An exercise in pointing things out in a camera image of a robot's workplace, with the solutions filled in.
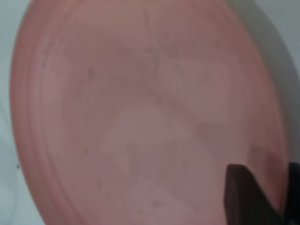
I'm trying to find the pink round plate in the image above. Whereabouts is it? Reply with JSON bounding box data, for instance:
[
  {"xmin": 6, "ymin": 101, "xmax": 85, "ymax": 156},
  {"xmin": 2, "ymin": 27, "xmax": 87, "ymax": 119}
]
[{"xmin": 9, "ymin": 0, "xmax": 290, "ymax": 225}]

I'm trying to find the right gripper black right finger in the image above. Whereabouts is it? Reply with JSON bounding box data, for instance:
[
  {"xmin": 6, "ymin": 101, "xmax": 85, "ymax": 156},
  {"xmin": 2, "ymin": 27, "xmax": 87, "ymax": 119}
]
[{"xmin": 282, "ymin": 161, "xmax": 300, "ymax": 225}]

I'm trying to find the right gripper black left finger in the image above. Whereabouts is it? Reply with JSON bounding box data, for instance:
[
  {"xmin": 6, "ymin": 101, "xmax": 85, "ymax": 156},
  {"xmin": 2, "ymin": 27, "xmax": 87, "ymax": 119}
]
[{"xmin": 223, "ymin": 164, "xmax": 285, "ymax": 225}]

